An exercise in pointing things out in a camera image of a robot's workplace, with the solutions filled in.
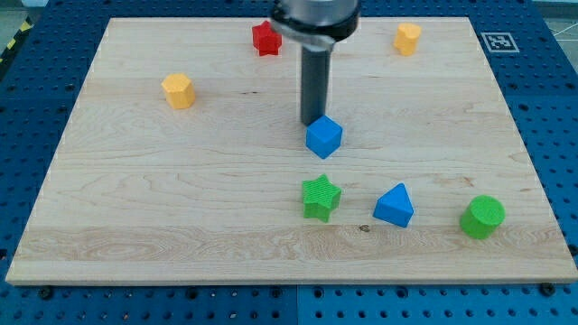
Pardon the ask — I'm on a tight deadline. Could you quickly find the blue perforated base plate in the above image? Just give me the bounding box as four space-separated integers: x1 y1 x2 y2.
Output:
1 0 577 324

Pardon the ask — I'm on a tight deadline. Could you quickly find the wooden board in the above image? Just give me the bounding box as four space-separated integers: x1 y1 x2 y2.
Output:
6 17 577 286

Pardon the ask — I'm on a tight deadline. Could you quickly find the red star block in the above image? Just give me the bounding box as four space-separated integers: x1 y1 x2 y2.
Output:
251 21 283 56

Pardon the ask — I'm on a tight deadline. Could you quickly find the green star block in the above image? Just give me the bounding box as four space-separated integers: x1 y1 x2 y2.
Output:
302 174 342 223

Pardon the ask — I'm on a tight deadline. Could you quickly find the yellow hexagon block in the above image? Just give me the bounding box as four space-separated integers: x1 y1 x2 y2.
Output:
162 73 196 109

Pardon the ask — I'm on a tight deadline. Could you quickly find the fiducial marker tag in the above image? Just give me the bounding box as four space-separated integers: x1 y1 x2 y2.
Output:
480 32 519 53

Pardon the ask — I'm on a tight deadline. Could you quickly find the blue triangular prism block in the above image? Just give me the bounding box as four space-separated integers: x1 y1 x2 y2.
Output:
373 183 415 228

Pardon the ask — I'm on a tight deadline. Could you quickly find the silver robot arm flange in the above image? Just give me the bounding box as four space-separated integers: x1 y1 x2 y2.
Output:
270 0 360 52

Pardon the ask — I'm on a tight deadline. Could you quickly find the yellow heart block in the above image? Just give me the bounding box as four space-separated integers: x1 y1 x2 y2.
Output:
394 23 422 56

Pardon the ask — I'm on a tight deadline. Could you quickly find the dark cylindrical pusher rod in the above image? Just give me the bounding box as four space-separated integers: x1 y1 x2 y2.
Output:
300 46 331 125

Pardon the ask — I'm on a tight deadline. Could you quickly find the green cylinder block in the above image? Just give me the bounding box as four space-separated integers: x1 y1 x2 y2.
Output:
460 195 506 239

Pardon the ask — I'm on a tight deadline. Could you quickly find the blue cube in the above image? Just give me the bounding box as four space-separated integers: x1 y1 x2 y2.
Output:
305 116 343 159

